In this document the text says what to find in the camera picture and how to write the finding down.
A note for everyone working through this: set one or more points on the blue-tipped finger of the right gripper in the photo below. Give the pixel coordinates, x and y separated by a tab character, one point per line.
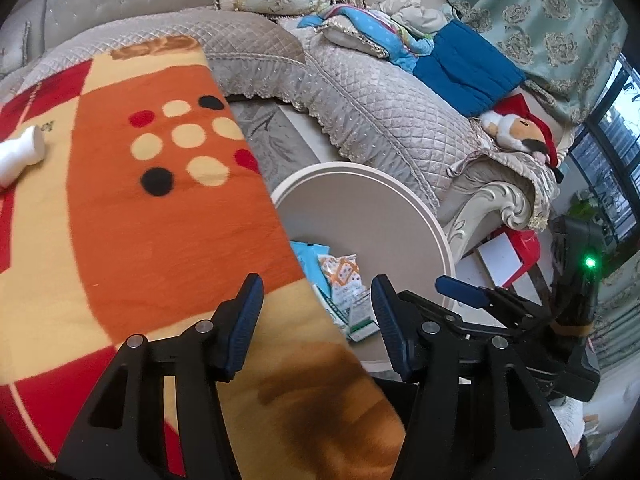
508	308

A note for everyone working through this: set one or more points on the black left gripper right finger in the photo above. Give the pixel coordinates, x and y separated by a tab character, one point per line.
477	413

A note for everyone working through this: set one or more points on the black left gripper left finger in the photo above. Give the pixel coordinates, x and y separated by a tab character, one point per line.
120	431

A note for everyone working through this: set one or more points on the red white box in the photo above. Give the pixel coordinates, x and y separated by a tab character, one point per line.
509	254

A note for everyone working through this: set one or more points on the green white snack wrapper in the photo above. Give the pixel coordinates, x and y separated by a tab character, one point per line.
361	320

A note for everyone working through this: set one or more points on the orange white snack wrapper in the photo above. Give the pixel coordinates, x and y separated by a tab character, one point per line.
344	278

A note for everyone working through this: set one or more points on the blue snack wrapper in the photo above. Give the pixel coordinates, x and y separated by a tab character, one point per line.
308	255

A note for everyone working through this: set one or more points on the santa plush toy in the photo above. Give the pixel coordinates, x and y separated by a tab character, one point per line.
515	128

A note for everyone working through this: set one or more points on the grey quilted sofa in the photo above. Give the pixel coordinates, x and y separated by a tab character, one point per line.
372	112

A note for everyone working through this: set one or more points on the blue folded blanket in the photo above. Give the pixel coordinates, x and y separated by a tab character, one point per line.
467	71

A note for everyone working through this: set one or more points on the orange patterned fleece blanket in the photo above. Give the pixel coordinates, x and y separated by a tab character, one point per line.
147	212

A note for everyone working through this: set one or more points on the colourful blue cloth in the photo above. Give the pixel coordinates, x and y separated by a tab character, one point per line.
369	31

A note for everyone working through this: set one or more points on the green patterned curtain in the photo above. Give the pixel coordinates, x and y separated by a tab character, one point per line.
566	48

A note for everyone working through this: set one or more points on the beige crumpled cloth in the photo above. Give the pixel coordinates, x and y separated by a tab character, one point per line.
414	16

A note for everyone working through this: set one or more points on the white plastic bottle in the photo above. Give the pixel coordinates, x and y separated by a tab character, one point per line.
18	153

